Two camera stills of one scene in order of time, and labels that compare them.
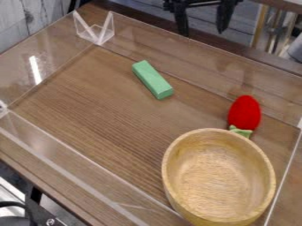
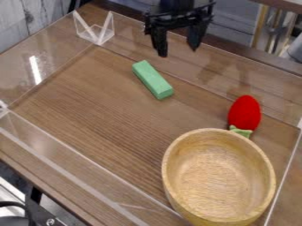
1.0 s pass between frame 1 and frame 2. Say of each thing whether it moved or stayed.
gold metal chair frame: stayed
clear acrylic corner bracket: stayed
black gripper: moved
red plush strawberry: stayed
